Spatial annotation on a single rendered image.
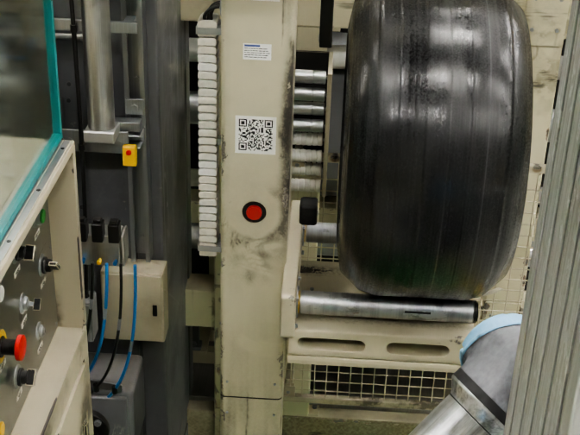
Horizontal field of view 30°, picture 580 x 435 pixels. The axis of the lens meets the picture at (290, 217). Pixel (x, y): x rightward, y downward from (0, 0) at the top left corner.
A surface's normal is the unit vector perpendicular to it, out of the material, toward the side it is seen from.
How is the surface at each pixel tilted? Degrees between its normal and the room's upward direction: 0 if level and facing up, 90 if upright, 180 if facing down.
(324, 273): 0
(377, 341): 90
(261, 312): 90
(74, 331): 0
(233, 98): 90
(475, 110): 57
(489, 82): 48
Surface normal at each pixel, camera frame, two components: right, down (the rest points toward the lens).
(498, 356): -0.57, -0.50
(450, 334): 0.04, -0.88
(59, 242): -0.05, 0.47
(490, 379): -0.35, -0.32
